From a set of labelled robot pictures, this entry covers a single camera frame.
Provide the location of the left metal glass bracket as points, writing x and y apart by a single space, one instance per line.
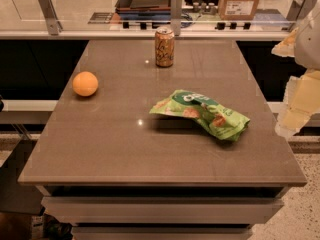
53 24

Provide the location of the open dark storage box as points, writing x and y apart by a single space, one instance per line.
146 0

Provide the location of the cardboard box with label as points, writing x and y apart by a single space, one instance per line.
237 9

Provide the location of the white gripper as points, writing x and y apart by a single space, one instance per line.
309 44

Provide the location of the metal glass bracket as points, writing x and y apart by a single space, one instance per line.
53 24
176 11
298 11

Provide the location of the right metal glass bracket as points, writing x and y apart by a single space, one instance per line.
298 11

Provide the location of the orange fruit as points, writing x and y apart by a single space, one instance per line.
85 84

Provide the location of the grey table drawer unit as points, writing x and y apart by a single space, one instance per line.
162 218

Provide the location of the middle metal glass bracket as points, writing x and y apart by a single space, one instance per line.
176 11

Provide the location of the green rice chip bag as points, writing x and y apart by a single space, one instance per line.
219 121

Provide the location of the orange soda can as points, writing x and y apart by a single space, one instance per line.
164 46

